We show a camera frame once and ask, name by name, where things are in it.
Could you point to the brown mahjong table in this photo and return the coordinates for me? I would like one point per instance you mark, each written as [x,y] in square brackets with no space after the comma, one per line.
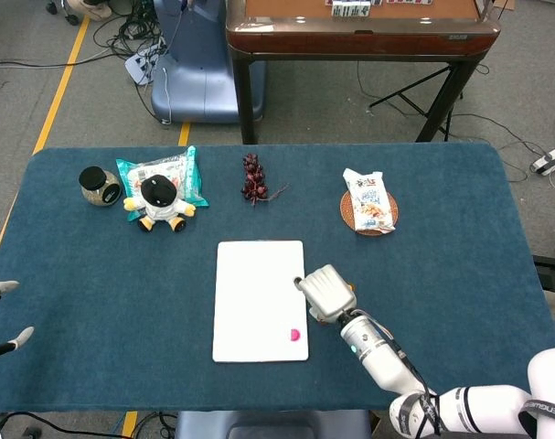
[350,43]

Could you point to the blue table cloth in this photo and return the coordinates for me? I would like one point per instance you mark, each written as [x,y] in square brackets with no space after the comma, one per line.
[121,297]

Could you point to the pink round button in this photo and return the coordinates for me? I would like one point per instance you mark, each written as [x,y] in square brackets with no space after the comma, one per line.
[295,335]

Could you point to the white snack bag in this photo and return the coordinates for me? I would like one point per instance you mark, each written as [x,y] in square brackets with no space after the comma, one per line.
[370,201]

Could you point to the glass jar black lid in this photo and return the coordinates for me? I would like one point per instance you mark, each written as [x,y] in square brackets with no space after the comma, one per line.
[99,192]

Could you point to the chrome swivel stool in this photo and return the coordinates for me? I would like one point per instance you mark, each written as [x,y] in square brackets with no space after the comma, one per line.
[69,16]

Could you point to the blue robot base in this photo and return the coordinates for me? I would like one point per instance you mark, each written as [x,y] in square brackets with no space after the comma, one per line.
[190,82]

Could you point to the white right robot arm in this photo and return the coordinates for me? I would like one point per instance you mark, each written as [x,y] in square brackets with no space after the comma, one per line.
[377,356]

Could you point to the teal snack bag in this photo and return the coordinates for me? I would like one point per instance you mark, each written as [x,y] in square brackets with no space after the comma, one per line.
[185,174]

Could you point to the white power strip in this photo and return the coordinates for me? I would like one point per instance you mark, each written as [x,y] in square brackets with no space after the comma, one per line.
[137,68]
[551,161]

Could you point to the green print mahjong tile row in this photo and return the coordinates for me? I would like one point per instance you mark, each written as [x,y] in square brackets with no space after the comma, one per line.
[350,9]

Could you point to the dark red grape bunch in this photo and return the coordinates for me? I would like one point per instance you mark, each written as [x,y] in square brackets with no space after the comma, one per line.
[254,178]

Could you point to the black penguin plush toy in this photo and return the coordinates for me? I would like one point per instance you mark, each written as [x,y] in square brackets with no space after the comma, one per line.
[160,206]

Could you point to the white rectangular board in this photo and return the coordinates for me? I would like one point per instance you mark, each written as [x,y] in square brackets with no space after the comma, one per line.
[259,302]

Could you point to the grey blue robot pedestal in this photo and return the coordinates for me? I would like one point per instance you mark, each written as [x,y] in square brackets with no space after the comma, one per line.
[272,425]

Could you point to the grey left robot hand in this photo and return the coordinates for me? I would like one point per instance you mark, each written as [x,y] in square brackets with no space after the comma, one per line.
[5,287]

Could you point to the person in black clothes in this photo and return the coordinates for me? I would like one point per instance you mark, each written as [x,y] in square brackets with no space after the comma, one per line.
[89,9]

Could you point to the brown woven coaster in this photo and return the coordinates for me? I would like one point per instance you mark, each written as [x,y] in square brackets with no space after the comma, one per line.
[344,212]

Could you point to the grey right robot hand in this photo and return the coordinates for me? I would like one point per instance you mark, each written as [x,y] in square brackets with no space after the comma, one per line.
[327,292]

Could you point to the red print mahjong tile row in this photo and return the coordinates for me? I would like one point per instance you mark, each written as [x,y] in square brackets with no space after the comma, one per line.
[409,2]

